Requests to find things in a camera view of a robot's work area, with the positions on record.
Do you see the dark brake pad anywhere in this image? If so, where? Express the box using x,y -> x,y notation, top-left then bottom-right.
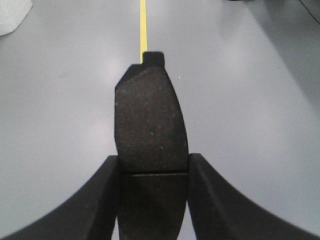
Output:
114,51 -> 189,240

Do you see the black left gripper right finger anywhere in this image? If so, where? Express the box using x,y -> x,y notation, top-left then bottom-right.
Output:
187,153 -> 319,240

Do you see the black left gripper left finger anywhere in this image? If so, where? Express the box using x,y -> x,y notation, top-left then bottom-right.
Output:
6,155 -> 120,240

